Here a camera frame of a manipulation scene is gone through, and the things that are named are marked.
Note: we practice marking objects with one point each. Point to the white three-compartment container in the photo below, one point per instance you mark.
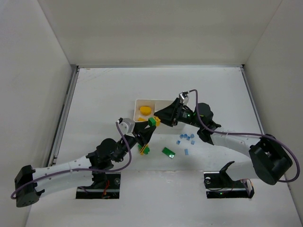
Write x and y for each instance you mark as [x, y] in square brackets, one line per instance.
[155, 105]

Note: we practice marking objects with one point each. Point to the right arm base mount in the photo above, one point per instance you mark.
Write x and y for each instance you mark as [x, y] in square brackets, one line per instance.
[218, 185]

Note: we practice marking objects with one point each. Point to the yellow face lego cube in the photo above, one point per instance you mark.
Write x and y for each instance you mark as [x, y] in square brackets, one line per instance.
[157, 121]

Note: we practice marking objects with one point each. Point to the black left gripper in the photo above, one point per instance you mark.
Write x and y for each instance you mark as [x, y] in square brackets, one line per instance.
[135, 133]

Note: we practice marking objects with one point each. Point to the green lego plate piece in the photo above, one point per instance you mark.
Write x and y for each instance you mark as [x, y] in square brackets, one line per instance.
[146, 151]

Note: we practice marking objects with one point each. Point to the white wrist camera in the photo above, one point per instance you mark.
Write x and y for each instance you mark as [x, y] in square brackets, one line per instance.
[126, 125]
[183, 96]

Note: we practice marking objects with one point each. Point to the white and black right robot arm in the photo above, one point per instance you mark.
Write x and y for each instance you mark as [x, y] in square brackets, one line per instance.
[269, 159]

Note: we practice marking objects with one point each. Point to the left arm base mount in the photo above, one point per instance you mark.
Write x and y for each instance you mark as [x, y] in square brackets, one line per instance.
[106, 186]

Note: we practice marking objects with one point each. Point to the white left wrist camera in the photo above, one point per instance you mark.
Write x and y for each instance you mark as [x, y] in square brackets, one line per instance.
[126, 125]

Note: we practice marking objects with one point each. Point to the green square lego brick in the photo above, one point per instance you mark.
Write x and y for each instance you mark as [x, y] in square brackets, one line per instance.
[151, 122]

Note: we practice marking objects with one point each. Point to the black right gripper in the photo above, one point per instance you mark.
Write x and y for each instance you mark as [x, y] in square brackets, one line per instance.
[176, 113]

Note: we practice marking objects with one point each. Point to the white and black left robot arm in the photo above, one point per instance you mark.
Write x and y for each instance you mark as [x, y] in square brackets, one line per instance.
[31, 183]

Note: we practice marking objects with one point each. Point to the yellow striped lego brick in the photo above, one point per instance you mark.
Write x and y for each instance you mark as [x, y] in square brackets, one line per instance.
[142, 148]

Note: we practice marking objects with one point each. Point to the yellow oval butterfly lego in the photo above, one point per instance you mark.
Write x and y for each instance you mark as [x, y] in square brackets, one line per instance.
[145, 110]

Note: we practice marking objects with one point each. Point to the green flat lego plate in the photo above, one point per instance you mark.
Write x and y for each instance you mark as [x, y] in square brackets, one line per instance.
[168, 152]

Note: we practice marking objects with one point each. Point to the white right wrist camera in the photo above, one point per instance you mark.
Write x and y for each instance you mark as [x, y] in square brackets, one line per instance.
[183, 96]

